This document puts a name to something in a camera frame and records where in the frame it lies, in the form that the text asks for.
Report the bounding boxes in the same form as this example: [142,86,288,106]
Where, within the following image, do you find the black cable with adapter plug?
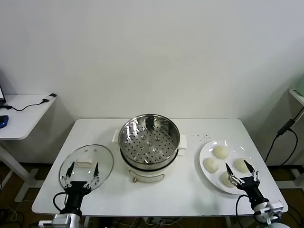
[0,93,57,112]

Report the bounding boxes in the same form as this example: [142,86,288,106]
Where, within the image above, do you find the white steamed baozi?
[234,157,250,172]
[213,145,230,159]
[204,157,219,173]
[220,171,238,188]

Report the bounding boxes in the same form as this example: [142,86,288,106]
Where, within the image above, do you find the white side table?
[0,94,57,202]

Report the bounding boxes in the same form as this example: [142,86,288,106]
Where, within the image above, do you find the stainless steel steamer basket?
[118,114,181,167]

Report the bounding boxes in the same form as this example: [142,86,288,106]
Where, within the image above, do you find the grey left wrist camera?
[38,214,68,228]

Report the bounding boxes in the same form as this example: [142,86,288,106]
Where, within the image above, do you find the white power strip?
[143,216,167,226]

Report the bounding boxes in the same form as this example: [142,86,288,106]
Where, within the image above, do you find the black power cable with brick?
[264,111,304,167]

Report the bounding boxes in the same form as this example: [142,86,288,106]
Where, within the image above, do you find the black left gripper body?
[62,181,88,215]

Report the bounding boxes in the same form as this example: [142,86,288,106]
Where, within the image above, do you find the glass lid with white handle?
[58,144,114,191]

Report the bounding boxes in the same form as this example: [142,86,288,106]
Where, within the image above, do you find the scattered dark crumbs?
[191,132,211,143]

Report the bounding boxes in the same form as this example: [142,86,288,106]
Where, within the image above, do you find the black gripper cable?
[236,194,250,217]
[53,191,69,213]

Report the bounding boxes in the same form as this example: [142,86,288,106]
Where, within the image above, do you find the white round plate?
[199,140,259,195]

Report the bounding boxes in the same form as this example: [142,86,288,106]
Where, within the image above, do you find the white shelf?
[288,87,304,107]

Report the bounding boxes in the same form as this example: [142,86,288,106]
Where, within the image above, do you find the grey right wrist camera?
[267,200,285,216]

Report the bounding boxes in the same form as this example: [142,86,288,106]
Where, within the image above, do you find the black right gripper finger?
[244,160,260,184]
[225,162,245,188]

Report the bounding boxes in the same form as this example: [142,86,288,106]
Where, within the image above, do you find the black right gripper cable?
[236,194,250,217]

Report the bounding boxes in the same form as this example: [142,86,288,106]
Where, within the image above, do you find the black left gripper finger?
[85,162,100,190]
[61,162,75,189]

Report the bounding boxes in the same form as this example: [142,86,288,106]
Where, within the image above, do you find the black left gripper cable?
[53,191,69,213]

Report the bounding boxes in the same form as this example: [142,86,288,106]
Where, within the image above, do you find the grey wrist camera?
[38,214,68,228]
[267,200,285,216]

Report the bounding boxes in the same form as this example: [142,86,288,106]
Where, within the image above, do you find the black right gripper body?
[237,178,270,208]

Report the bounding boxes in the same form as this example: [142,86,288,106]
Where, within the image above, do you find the dark laptop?
[0,69,11,107]

